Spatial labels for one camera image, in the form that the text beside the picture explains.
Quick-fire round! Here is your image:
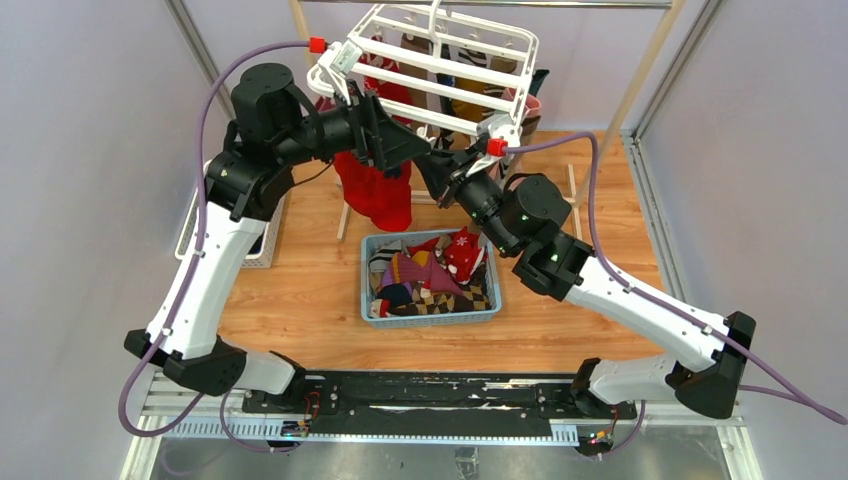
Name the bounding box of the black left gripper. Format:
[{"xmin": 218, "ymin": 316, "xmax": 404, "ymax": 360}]
[{"xmin": 276, "ymin": 79, "xmax": 432, "ymax": 170}]

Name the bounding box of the red animal face sock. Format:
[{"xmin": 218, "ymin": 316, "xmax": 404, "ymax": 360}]
[{"xmin": 370, "ymin": 162, "xmax": 412, "ymax": 232}]

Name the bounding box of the white plastic sock hanger frame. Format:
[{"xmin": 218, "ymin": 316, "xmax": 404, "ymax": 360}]
[{"xmin": 307, "ymin": 1, "xmax": 539, "ymax": 136}]

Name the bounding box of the red beige christmas sock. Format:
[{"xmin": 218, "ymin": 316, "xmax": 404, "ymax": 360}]
[{"xmin": 334, "ymin": 152, "xmax": 378, "ymax": 218}]

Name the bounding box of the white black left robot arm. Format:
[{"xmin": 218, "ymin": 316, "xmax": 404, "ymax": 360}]
[{"xmin": 124, "ymin": 63, "xmax": 431, "ymax": 413}]

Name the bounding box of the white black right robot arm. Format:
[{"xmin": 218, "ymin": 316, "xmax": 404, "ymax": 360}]
[{"xmin": 413, "ymin": 148, "xmax": 756, "ymax": 419}]

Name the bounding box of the black blue hanging sock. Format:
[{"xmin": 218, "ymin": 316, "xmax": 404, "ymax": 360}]
[{"xmin": 435, "ymin": 44, "xmax": 456, "ymax": 150}]

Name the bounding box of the red snowflake hanging sock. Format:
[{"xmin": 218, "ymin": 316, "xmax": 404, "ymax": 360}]
[{"xmin": 359, "ymin": 53, "xmax": 413, "ymax": 105}]

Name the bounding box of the pink green hanging sock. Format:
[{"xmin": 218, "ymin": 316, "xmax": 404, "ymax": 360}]
[{"xmin": 521, "ymin": 94, "xmax": 542, "ymax": 145}]

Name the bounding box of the blue plastic laundry basket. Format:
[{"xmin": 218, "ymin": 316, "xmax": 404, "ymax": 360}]
[{"xmin": 360, "ymin": 228, "xmax": 502, "ymax": 328}]

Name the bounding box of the brown white striped hanging sock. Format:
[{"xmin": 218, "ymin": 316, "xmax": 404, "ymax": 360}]
[{"xmin": 457, "ymin": 46, "xmax": 518, "ymax": 101}]

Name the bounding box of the wooden drying rack stand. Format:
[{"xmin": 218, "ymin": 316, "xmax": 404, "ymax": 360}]
[{"xmin": 290, "ymin": 0, "xmax": 684, "ymax": 254}]

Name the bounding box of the white perforated side basket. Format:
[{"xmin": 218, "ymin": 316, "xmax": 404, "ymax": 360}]
[{"xmin": 178, "ymin": 161, "xmax": 282, "ymax": 277}]

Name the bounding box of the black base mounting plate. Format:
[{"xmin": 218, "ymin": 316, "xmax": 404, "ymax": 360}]
[{"xmin": 241, "ymin": 370, "xmax": 637, "ymax": 438}]

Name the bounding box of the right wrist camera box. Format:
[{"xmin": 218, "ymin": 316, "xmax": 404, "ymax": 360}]
[{"xmin": 466, "ymin": 113, "xmax": 522, "ymax": 180}]

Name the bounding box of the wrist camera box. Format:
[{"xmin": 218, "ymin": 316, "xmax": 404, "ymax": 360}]
[
  {"xmin": 466, "ymin": 113, "xmax": 522, "ymax": 180},
  {"xmin": 317, "ymin": 40, "xmax": 363, "ymax": 105}
]

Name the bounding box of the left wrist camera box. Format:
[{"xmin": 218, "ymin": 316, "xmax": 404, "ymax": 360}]
[{"xmin": 317, "ymin": 40, "xmax": 363, "ymax": 105}]

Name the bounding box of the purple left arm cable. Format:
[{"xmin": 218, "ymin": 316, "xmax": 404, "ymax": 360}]
[{"xmin": 117, "ymin": 36, "xmax": 329, "ymax": 458}]

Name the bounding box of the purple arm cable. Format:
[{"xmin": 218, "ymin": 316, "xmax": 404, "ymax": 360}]
[
  {"xmin": 486, "ymin": 131, "xmax": 848, "ymax": 458},
  {"xmin": 117, "ymin": 36, "xmax": 329, "ymax": 458}
]

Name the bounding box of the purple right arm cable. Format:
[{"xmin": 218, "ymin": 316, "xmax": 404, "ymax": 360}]
[{"xmin": 486, "ymin": 131, "xmax": 848, "ymax": 458}]

